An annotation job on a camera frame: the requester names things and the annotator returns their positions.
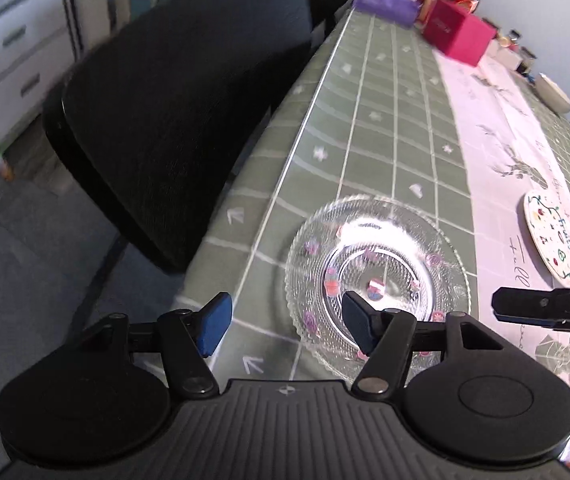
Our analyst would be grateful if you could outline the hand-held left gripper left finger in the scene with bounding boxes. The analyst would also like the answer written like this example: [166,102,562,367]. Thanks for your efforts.
[70,291,234,401]

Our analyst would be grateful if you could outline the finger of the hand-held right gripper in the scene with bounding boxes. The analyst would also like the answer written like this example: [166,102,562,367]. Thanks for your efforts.
[491,282,570,334]

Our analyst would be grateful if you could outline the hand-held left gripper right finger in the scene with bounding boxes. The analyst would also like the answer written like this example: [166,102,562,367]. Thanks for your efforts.
[341,291,506,403]

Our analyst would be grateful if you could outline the patterned paper plate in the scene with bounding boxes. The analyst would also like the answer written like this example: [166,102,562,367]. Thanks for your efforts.
[521,188,570,288]

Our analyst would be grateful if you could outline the clear glass plate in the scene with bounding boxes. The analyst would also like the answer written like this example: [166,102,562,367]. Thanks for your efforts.
[284,196,472,381]

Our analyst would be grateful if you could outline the white table runner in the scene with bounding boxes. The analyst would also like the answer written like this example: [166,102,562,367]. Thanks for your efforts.
[434,45,570,461]

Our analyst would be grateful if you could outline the small orange green toy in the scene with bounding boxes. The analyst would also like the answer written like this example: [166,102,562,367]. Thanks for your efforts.
[0,142,16,182]

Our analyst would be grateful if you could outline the pink box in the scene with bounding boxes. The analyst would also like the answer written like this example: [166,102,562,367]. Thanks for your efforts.
[422,0,497,68]

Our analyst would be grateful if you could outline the white drawer cabinet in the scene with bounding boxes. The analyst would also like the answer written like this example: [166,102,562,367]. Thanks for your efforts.
[0,0,86,147]

